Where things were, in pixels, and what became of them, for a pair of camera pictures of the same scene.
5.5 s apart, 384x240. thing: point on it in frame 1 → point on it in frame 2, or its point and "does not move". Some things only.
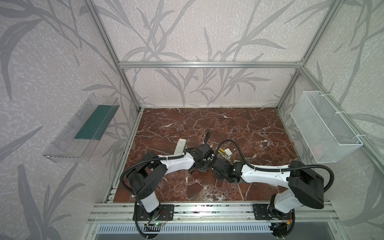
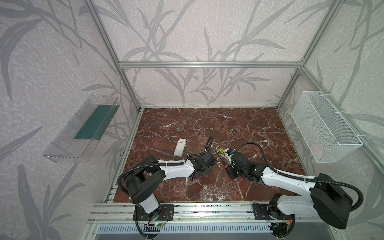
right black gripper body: [221, 167] → [229, 160]
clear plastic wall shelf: [77, 140] does not move
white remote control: [180, 146] does not move
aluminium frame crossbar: [259, 65] does not move
